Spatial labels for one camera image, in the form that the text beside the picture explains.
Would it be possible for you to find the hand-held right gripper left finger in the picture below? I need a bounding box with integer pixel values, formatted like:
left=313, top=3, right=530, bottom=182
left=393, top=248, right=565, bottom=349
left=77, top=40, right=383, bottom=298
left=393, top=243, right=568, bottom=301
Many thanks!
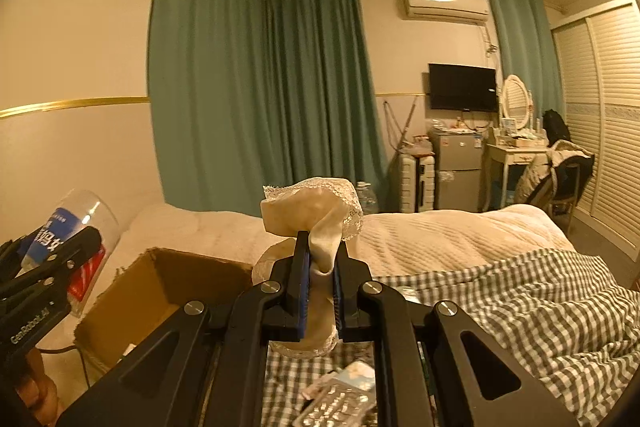
left=57, top=231, right=313, bottom=427

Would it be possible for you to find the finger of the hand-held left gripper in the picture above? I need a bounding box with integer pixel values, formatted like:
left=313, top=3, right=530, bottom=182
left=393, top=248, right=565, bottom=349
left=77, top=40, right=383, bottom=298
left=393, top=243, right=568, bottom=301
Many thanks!
left=0, top=226, right=103, bottom=303
left=0, top=238, right=25, bottom=278

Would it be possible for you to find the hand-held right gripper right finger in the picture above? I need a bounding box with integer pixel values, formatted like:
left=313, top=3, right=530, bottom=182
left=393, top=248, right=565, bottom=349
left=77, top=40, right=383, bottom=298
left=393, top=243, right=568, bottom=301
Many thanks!
left=332, top=243, right=581, bottom=427

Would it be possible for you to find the clear jar with blue label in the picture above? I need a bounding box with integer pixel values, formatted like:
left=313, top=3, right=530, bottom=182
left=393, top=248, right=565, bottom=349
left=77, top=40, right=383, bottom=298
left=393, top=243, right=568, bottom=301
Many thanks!
left=22, top=189, right=121, bottom=319

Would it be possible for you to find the cream lace cloth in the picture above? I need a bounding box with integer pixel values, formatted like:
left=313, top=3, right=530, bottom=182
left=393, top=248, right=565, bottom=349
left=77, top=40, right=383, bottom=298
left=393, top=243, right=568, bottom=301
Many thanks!
left=252, top=177, right=365, bottom=358

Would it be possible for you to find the brown cardboard box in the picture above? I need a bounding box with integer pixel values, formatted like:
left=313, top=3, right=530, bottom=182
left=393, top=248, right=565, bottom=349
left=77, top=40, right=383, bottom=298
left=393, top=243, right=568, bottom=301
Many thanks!
left=74, top=248, right=256, bottom=373

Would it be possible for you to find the person's left hand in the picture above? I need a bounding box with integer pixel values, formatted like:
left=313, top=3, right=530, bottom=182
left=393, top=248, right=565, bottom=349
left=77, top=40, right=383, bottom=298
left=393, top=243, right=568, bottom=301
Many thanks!
left=15, top=347, right=62, bottom=427

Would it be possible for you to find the pale blue packet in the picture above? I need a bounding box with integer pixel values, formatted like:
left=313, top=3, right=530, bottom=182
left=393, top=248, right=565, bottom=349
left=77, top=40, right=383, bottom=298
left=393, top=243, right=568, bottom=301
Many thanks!
left=320, top=362, right=377, bottom=392

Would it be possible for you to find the large clear water bottle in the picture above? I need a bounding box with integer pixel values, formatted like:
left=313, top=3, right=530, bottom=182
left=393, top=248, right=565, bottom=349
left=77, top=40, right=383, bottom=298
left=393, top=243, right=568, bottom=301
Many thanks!
left=356, top=181, right=380, bottom=215

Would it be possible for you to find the cream quilt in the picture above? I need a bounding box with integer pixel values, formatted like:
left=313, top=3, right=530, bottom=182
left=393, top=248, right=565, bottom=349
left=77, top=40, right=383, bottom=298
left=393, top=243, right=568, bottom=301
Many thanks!
left=117, top=203, right=576, bottom=288

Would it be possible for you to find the silver blister pack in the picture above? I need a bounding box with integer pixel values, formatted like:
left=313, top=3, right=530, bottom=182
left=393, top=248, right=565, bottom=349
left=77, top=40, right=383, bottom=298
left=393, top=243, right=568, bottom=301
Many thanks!
left=299, top=384, right=378, bottom=427

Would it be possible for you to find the white suitcase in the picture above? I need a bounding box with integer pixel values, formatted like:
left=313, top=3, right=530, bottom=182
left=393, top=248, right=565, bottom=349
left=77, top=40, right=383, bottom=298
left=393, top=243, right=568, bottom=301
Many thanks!
left=399, top=152, right=437, bottom=214

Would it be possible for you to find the grey small fridge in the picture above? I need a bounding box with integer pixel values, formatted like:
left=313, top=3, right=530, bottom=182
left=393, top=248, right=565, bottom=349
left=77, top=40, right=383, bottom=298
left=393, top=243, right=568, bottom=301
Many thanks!
left=431, top=129, right=485, bottom=212

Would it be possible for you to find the grey checked blanket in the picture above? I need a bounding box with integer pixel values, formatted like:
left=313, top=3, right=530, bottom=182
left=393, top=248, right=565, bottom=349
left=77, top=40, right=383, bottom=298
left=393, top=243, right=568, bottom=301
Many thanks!
left=265, top=249, right=640, bottom=427

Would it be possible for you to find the green curtain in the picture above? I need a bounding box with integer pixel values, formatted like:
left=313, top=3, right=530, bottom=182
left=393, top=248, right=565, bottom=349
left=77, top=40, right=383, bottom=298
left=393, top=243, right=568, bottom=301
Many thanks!
left=265, top=0, right=391, bottom=210
left=486, top=0, right=566, bottom=128
left=147, top=0, right=273, bottom=212

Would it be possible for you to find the white dressing table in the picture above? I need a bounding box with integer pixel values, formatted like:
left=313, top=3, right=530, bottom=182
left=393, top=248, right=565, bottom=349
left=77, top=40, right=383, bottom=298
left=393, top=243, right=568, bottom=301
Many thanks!
left=484, top=142, right=551, bottom=212

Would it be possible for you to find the cream padded jacket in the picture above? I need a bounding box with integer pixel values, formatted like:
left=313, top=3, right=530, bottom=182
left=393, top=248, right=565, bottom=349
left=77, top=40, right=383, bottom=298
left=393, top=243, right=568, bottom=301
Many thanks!
left=515, top=139, right=596, bottom=208

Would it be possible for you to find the group of cosmetics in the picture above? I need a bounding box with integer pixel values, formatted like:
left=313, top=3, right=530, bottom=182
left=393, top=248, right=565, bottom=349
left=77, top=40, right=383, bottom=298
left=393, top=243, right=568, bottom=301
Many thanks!
left=487, top=117, right=548, bottom=148

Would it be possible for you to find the dark chair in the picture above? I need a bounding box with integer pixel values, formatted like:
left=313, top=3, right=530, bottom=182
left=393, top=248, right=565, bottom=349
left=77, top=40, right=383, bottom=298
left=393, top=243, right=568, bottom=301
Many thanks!
left=550, top=157, right=593, bottom=233

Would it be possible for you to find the white oval mirror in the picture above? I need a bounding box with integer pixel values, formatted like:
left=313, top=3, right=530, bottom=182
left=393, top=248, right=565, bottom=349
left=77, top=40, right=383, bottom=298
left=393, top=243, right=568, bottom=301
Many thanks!
left=501, top=75, right=533, bottom=132

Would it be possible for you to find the black bag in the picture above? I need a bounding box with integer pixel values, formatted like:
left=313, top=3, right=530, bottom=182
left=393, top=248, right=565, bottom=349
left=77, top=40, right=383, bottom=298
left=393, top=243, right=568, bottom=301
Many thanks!
left=542, top=109, right=571, bottom=142

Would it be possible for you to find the white air conditioner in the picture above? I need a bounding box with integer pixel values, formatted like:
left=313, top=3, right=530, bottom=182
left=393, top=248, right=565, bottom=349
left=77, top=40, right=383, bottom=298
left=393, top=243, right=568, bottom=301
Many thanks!
left=398, top=0, right=490, bottom=26

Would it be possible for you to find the white louvred wardrobe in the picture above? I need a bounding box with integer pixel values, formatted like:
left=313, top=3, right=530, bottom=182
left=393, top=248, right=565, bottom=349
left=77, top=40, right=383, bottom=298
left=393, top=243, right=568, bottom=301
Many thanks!
left=550, top=0, right=640, bottom=278

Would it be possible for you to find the broom handle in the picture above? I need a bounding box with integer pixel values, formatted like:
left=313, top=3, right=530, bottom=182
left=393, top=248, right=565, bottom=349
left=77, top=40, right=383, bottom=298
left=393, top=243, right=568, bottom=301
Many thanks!
left=397, top=97, right=420, bottom=152

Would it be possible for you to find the black wall television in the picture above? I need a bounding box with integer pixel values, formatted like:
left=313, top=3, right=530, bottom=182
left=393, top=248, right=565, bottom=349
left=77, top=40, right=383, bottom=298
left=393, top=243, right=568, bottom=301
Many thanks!
left=428, top=63, right=498, bottom=112

